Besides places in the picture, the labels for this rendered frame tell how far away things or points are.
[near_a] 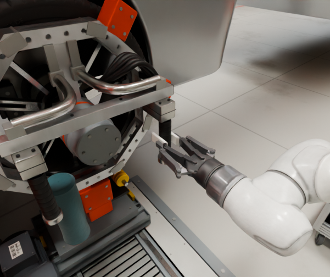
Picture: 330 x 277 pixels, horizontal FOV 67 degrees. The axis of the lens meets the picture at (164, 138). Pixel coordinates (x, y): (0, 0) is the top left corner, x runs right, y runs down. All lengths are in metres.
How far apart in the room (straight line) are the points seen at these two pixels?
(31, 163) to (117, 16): 0.44
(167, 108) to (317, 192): 0.38
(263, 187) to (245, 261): 0.96
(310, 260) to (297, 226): 1.08
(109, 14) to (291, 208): 0.64
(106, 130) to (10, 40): 0.29
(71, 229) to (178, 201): 0.89
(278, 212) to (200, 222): 1.06
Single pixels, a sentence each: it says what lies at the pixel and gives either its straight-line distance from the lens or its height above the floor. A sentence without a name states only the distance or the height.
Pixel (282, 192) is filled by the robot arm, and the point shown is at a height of 0.89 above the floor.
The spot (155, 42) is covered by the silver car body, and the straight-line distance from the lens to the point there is 1.07.
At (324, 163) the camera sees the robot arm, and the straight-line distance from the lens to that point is 0.58.
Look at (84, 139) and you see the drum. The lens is 0.66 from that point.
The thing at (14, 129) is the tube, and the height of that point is 1.00.
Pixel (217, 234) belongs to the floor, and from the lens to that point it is 1.52.
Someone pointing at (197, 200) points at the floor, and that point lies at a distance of 1.64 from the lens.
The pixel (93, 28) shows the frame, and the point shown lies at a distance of 0.73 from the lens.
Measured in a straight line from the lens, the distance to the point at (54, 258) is 1.32.
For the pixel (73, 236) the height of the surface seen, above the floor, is 0.53.
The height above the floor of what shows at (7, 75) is 0.93.
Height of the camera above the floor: 1.26
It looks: 37 degrees down
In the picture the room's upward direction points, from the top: straight up
